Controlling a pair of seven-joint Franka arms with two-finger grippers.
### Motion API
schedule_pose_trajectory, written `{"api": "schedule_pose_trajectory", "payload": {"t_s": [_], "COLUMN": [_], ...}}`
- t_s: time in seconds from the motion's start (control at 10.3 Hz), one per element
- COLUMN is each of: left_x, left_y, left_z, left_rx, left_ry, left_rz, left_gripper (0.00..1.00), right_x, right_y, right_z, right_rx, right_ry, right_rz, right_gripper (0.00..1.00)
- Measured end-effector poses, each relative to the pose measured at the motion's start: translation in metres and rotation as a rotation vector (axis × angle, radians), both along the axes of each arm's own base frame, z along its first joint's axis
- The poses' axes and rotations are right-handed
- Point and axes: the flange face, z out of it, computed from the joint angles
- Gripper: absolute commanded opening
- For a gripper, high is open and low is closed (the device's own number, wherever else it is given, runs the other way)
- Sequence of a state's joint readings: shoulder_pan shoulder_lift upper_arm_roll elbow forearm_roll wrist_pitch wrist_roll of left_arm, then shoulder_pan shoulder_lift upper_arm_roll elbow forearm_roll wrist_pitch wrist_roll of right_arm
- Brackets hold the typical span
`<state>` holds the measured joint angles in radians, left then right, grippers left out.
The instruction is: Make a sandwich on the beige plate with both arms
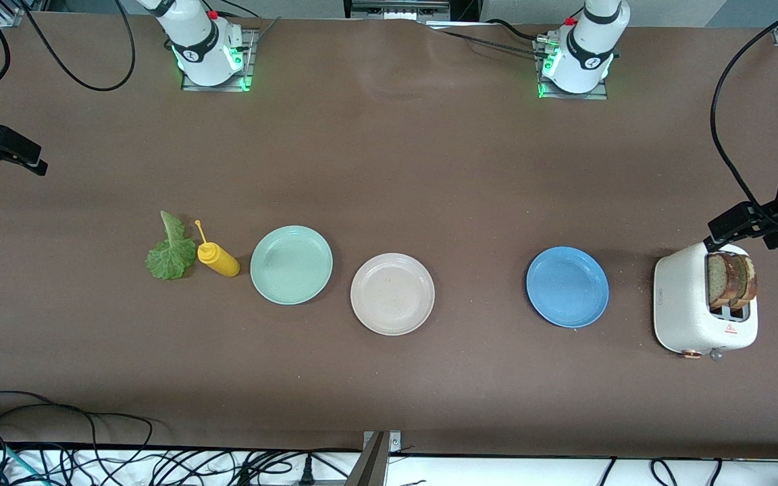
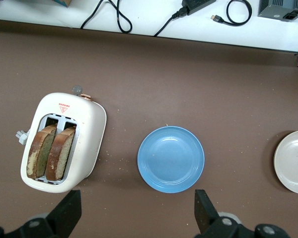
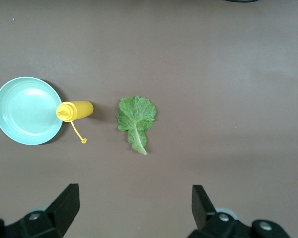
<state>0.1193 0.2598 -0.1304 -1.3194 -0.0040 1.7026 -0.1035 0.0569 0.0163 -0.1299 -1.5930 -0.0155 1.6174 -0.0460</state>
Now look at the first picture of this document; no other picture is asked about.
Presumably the brown bread slice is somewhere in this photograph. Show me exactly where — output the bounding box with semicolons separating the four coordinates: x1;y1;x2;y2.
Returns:
706;252;743;310
737;254;759;311

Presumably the green lettuce leaf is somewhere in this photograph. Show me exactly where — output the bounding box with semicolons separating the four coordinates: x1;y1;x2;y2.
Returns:
145;211;197;281

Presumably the yellow mustard squeeze bottle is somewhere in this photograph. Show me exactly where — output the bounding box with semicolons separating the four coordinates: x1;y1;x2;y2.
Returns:
194;219;241;278

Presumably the blue plate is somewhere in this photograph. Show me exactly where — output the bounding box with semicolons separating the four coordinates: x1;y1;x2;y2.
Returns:
525;246;611;329

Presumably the mint green plate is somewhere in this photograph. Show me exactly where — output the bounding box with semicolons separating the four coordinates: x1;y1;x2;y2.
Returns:
250;225;334;306

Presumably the beige plate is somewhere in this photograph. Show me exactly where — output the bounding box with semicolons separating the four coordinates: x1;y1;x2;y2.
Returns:
350;252;436;336

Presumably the white toaster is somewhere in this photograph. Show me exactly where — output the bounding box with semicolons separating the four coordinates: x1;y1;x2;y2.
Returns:
652;242;759;360

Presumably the brown table cover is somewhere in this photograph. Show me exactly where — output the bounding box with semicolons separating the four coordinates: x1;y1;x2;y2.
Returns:
0;10;778;461

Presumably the black device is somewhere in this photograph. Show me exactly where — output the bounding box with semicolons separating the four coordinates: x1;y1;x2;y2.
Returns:
344;0;452;21

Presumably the black right arm loop cable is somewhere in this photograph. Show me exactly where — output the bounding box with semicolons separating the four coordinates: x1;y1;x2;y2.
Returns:
22;0;136;92

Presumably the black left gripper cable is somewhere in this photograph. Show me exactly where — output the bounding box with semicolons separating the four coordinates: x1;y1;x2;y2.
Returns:
710;0;778;223

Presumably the black sleeved base cable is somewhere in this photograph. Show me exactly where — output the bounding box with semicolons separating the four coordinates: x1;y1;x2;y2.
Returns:
423;19;552;60

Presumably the teal cable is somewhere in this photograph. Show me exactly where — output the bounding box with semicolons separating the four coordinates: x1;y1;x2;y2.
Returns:
0;439;45;485

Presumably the aluminium profile post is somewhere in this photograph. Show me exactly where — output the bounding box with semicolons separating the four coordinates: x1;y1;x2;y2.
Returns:
355;431;403;486

